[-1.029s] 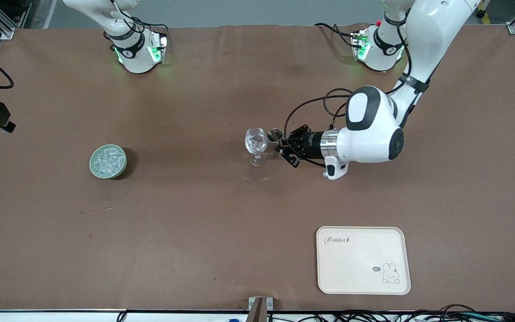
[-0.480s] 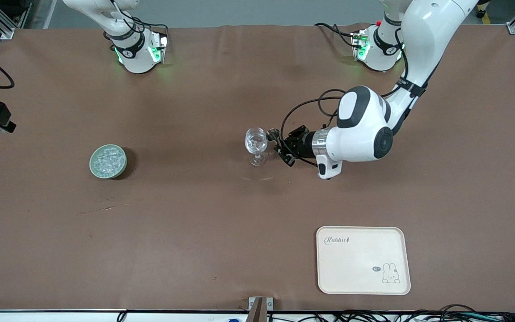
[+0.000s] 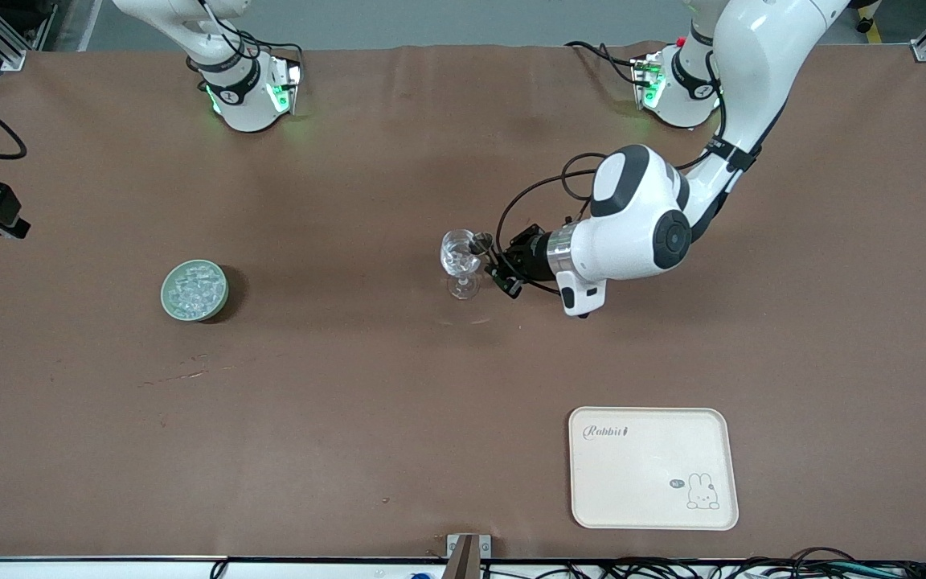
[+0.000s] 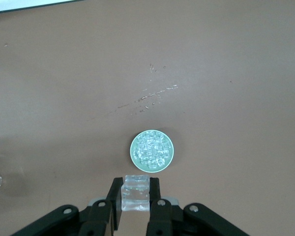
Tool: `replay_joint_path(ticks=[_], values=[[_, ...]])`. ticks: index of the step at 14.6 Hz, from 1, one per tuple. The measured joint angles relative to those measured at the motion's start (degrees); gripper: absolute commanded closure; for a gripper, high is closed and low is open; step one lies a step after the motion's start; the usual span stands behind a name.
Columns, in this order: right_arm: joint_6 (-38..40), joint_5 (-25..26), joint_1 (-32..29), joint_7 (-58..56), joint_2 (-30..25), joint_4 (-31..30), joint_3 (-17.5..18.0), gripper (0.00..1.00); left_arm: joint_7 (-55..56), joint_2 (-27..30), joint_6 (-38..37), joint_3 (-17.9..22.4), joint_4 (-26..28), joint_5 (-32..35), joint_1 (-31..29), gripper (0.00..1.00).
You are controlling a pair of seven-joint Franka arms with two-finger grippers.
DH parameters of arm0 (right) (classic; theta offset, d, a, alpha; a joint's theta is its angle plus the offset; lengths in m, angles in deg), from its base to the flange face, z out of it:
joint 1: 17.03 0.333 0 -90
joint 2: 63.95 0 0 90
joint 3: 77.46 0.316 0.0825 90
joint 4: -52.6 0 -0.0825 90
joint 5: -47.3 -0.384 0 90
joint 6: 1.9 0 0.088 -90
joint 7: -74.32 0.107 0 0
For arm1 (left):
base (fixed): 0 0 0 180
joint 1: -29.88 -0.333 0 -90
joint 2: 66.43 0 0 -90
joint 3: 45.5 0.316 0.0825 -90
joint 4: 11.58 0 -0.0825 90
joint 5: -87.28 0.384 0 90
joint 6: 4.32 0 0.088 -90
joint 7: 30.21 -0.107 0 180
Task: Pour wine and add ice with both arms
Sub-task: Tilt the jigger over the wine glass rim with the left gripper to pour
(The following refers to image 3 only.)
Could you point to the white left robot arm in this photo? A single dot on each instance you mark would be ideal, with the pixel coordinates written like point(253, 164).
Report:
point(632, 241)

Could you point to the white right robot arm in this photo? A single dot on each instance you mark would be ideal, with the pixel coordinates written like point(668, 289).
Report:
point(242, 104)

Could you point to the clear ice cubes pile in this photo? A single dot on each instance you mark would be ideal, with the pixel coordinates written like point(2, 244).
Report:
point(194, 289)

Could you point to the cream rabbit print tray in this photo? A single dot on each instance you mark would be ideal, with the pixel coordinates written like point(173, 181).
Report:
point(640, 474)

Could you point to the green round bowl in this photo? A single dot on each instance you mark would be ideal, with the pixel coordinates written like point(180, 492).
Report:
point(165, 293)

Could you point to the grey metal table bracket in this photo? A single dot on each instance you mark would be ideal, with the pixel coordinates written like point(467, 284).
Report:
point(485, 547)

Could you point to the clear wine glass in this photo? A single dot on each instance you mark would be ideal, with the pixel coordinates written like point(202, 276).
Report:
point(459, 261)

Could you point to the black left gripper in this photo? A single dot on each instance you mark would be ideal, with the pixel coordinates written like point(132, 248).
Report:
point(529, 252)

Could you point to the brown table cover cloth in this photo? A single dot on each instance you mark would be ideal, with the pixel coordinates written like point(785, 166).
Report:
point(350, 402)

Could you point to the silver metal jigger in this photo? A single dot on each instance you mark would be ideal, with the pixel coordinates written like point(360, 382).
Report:
point(481, 243)

